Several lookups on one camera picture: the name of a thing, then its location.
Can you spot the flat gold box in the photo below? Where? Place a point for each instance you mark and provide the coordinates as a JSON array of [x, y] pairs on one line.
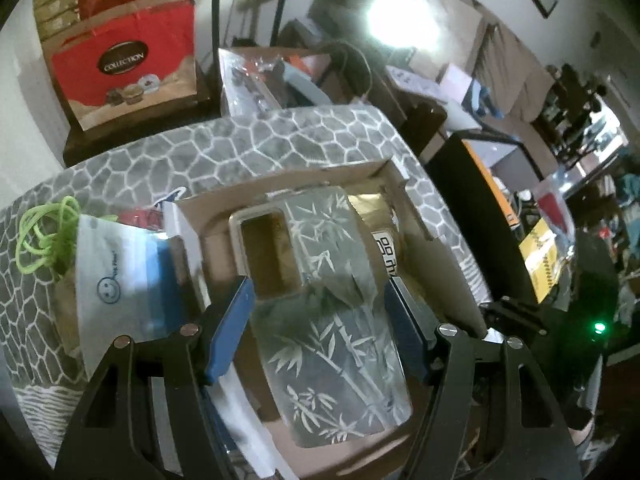
[[59, 17], [61, 31], [56, 4]]

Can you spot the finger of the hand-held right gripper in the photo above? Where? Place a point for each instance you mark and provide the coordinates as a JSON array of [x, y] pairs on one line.
[[515, 317]]

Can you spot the plastic bag with red item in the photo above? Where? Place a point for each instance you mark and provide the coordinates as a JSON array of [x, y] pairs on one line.
[[552, 205]]

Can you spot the yellow checkered package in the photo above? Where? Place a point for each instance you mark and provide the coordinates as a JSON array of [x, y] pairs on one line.
[[537, 255]]

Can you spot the white cardboard box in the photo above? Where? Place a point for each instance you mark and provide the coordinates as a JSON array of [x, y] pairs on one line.
[[215, 245]]

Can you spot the gold foil packet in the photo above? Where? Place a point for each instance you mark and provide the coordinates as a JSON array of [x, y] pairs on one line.
[[370, 210]]

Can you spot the white face mask packet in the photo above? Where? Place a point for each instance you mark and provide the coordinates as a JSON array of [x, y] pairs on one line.
[[115, 270]]

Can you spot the bamboo print phone case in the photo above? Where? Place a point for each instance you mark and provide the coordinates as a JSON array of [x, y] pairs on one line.
[[320, 350]]

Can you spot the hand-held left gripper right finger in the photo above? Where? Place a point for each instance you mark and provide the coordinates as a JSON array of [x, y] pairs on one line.
[[407, 325]]

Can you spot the clear plastic bag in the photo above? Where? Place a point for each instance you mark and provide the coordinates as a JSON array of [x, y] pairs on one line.
[[250, 85]]

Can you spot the red oval-label gift box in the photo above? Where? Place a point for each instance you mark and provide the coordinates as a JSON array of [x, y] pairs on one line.
[[100, 85]]

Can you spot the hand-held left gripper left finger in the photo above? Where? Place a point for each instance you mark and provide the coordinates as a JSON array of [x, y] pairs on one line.
[[230, 332]]

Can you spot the black speaker stand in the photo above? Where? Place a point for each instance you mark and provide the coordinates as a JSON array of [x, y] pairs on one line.
[[216, 35], [280, 5]]

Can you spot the black storage bin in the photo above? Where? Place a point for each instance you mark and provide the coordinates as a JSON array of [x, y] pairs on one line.
[[450, 170]]

